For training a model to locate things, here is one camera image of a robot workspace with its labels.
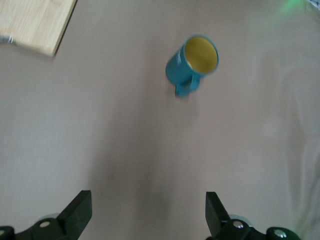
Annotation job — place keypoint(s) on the teal mug yellow inside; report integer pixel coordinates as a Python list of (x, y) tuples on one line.
[(177, 70)]

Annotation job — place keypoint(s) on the brown table cover sheet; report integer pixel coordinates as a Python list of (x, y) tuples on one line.
[(125, 137)]

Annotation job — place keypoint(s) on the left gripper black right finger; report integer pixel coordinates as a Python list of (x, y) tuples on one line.
[(217, 217)]

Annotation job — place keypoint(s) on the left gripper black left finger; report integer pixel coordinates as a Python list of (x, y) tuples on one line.
[(75, 215)]

